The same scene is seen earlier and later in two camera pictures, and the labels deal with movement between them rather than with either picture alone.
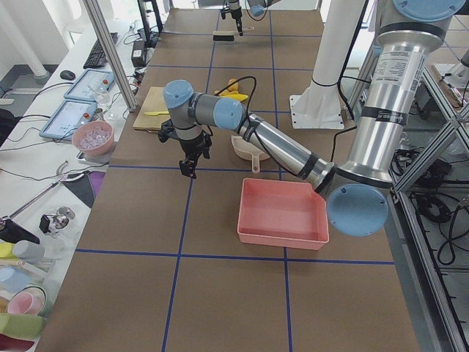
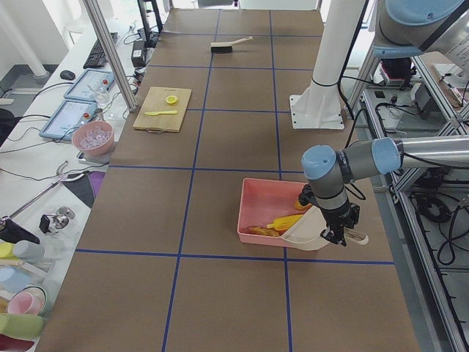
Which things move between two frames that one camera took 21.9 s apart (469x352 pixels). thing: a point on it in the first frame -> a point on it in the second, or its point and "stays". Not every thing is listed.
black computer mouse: (67, 75) stays
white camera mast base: (319, 105) stays
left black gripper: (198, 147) -> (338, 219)
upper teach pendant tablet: (91, 85) stays
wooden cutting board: (154, 111) stays
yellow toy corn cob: (239, 97) -> (284, 223)
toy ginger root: (233, 89) -> (263, 231)
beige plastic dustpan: (250, 151) -> (306, 231)
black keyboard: (97, 58) stays
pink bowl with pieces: (94, 138) stays
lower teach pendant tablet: (71, 113) stays
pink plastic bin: (281, 213) stays
